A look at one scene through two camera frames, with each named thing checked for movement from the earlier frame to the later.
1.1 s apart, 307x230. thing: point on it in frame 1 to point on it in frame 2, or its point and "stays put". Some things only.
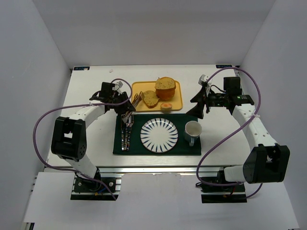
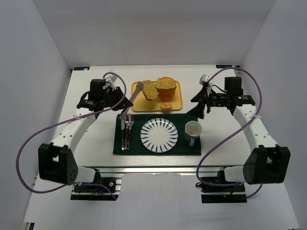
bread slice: [150, 99] to [149, 89]
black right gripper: [206, 98] stays put
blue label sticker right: [223, 66] stays put
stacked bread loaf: [165, 88] stays put
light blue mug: [193, 130] stays put
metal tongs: [127, 118] to [139, 87]
